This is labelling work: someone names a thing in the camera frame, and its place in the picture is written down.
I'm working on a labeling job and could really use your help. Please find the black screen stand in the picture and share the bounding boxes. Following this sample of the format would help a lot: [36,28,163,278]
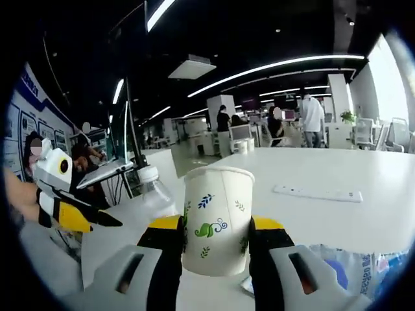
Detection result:
[124,76,148,169]

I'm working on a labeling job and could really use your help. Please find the grey mesh chair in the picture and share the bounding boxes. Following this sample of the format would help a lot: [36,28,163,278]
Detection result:
[18,222,86,294]

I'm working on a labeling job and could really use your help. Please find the white ceiling air unit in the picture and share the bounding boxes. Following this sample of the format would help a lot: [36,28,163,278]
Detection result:
[167,54,217,80]

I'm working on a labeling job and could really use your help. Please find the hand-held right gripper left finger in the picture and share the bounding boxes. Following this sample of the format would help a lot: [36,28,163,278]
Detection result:
[61,214,185,311]

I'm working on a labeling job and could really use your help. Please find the straight ceiling light bar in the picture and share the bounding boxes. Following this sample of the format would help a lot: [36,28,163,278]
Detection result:
[112,78,125,105]
[147,0,176,32]

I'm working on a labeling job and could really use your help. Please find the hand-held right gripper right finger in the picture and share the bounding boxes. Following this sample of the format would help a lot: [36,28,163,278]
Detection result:
[248,215,372,311]

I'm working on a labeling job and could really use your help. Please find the open laptop on stand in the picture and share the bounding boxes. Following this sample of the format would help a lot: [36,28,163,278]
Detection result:
[76,100,134,189]

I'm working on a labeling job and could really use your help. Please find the leaf print paper cup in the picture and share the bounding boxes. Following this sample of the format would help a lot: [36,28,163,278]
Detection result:
[180,165,256,278]

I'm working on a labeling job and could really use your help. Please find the green potted plant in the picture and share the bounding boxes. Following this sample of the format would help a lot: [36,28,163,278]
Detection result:
[339,109,357,126]

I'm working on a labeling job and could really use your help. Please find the clear plastic water bottle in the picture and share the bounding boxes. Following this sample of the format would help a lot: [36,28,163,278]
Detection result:
[137,165,178,225]

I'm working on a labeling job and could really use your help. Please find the curved ceiling light strip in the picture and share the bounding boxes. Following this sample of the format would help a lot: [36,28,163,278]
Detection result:
[187,54,366,98]

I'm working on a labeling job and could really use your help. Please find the white cabinet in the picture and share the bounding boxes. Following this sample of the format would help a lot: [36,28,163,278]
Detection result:
[139,148,182,178]

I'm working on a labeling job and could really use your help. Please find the white table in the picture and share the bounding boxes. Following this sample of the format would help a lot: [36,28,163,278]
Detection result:
[79,147,415,311]

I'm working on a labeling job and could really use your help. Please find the large window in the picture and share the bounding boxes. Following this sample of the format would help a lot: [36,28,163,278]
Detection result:
[367,34,410,124]

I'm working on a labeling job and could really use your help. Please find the white power strip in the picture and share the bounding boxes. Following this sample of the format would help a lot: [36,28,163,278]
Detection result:
[272,184,364,203]

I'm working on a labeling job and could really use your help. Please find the white mesh office chair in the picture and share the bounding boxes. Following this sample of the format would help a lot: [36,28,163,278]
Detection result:
[228,125,253,153]

